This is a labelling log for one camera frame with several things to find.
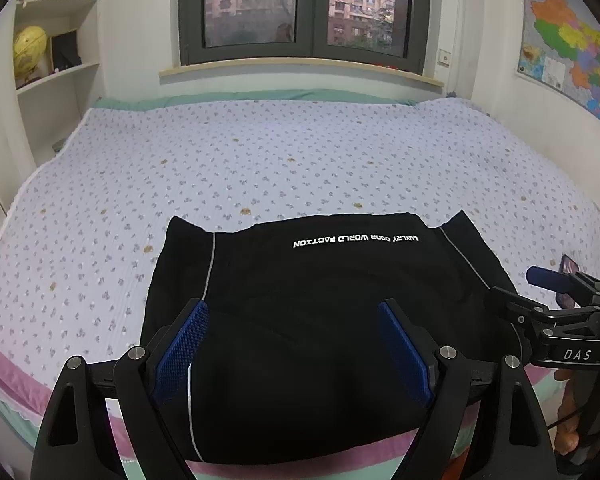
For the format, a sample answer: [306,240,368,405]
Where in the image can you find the dark framed window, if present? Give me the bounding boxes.
[178,0,431,73]

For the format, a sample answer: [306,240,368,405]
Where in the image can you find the yellow globe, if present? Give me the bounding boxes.
[13,26,49,83]

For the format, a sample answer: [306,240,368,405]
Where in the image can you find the black jacket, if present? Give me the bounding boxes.
[140,208,528,463]

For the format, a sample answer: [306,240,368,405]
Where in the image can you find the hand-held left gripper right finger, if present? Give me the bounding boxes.
[376,298,563,480]

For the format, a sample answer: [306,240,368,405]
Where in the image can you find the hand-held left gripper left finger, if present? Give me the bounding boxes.
[30,298,211,480]

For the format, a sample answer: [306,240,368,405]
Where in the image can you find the person's right hand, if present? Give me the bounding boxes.
[552,367,582,458]

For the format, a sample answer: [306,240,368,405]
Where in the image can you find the wooden window sill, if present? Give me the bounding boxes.
[159,57,443,92]

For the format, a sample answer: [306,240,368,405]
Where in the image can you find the white bookshelf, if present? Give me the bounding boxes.
[10,0,105,171]

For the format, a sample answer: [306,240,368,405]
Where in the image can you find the colourful wall map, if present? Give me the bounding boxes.
[516,0,600,137]

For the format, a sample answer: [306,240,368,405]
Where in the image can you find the bed with floral sheet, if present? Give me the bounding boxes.
[0,88,581,480]

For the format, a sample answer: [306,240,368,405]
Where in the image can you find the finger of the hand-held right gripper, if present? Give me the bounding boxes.
[490,286,589,341]
[526,266,600,306]

